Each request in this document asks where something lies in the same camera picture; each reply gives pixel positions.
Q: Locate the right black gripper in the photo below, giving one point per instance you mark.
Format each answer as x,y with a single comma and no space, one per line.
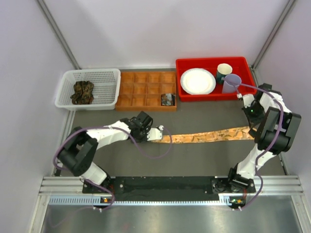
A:
253,122

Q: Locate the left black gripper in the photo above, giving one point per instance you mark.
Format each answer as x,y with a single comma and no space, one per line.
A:
145,139

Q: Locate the orange patterned tie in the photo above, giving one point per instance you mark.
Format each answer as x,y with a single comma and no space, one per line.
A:
232,134

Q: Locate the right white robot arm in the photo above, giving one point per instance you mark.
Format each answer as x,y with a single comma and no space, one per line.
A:
273,127

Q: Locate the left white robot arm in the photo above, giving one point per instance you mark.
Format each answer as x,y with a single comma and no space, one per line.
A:
78,151

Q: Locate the orange compartment tray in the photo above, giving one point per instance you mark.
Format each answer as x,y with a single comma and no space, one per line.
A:
141,91

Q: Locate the rolled dark patterned tie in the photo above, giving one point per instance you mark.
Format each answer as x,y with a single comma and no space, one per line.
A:
168,99

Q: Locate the lavender plastic cup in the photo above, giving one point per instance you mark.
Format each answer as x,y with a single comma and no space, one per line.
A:
231,83

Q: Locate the white perforated plastic basket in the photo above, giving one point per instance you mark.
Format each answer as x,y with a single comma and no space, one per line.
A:
106,88

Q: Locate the red plastic bin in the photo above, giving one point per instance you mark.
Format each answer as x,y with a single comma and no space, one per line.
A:
240,68

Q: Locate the green cup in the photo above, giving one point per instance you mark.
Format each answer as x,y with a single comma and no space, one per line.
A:
223,70

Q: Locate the dark camouflage tie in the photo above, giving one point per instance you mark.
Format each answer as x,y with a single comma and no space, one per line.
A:
83,93

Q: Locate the white paper plate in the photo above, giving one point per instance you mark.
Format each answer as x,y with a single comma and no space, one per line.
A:
197,81

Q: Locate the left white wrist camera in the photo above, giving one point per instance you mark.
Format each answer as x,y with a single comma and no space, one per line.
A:
155,133

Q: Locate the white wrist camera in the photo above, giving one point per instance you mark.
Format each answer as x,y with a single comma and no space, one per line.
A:
247,99
155,133

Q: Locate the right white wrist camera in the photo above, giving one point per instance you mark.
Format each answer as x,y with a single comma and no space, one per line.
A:
247,99

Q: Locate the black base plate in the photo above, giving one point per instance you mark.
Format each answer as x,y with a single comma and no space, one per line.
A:
195,188

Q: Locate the slotted cable duct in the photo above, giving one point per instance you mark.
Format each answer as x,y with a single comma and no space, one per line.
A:
101,201

